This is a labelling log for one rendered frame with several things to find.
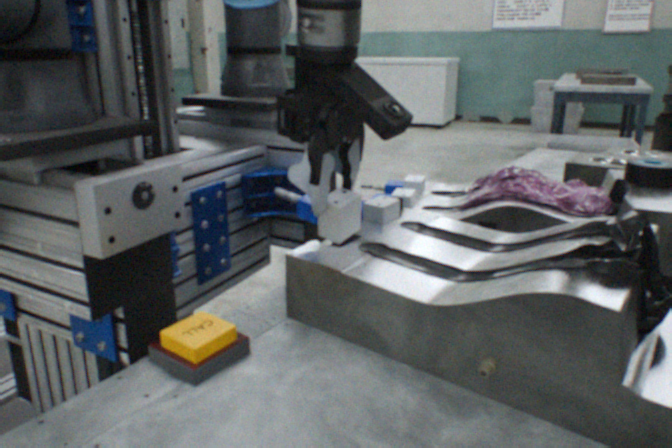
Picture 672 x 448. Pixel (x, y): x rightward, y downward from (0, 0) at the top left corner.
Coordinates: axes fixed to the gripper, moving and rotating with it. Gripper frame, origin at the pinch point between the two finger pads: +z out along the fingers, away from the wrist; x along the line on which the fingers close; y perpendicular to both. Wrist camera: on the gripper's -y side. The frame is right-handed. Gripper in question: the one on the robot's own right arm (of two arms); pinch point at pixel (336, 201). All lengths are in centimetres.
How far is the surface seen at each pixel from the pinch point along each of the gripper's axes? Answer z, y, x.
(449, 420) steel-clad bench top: 9.1, -24.6, 14.8
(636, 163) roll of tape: 3, -29, -48
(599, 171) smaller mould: 17, -20, -76
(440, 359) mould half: 8.1, -20.8, 9.2
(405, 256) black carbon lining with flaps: 4.9, -10.4, -1.0
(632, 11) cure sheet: 56, 75, -731
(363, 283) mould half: 3.6, -10.2, 8.5
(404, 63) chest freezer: 134, 311, -587
